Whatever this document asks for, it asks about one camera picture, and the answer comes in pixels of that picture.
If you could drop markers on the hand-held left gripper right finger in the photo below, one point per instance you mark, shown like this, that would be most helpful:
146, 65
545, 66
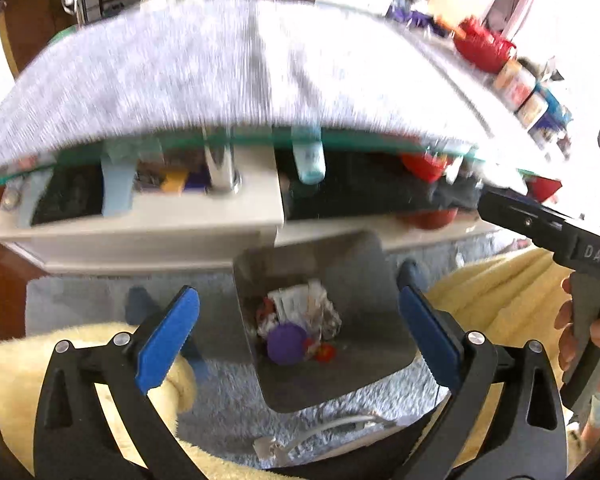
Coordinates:
430, 340

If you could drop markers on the red plastic scrap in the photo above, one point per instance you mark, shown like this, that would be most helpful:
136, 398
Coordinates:
324, 352

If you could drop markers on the red plastic basket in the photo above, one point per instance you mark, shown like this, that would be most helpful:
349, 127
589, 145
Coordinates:
485, 50

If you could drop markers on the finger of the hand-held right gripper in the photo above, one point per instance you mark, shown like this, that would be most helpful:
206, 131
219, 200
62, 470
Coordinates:
520, 220

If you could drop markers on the grey fluffy rug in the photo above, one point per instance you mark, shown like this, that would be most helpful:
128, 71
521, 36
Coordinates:
80, 300

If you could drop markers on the grey square trash bin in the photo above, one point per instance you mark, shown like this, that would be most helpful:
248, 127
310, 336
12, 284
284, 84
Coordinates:
360, 280

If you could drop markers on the white jar orange label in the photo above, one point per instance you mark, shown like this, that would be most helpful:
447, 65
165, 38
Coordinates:
514, 82

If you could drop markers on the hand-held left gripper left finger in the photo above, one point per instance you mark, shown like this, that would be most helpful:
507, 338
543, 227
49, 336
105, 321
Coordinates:
165, 345

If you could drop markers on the person's right hand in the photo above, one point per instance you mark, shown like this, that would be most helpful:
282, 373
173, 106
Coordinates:
564, 320

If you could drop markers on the purple cloth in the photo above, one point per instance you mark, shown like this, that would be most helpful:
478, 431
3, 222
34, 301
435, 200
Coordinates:
410, 15

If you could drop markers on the grey woven tablecloth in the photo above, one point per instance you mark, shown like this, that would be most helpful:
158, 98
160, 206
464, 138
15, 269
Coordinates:
180, 70

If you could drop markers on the blue box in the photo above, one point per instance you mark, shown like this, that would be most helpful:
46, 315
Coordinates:
555, 120

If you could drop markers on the yellow fluffy blanket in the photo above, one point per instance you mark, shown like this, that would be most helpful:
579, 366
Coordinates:
500, 280

